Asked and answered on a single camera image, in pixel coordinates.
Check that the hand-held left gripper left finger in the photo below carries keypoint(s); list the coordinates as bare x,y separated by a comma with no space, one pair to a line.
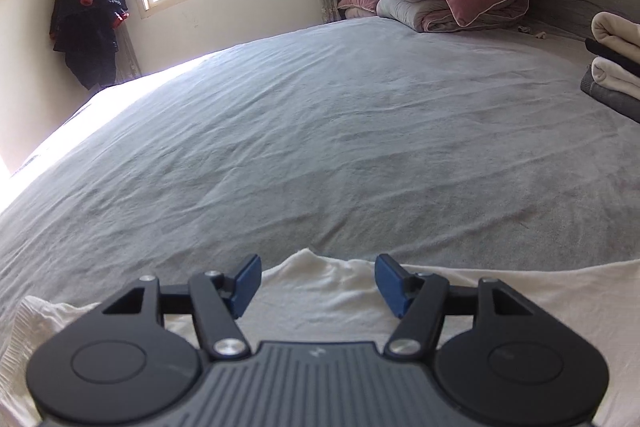
247,277

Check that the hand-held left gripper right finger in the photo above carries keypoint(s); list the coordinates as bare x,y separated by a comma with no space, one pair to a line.
390,282

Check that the white pants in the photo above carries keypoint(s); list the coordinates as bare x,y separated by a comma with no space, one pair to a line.
320,297

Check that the folded grey garment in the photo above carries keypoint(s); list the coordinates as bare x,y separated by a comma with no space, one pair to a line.
607,99

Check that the dark hanging jacket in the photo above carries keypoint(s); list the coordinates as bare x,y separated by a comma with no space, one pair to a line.
87,22

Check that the folded white garment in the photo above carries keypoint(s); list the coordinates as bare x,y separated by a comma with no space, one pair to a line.
617,79

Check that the folded beige garment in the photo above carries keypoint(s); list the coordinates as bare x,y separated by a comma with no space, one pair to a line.
620,32

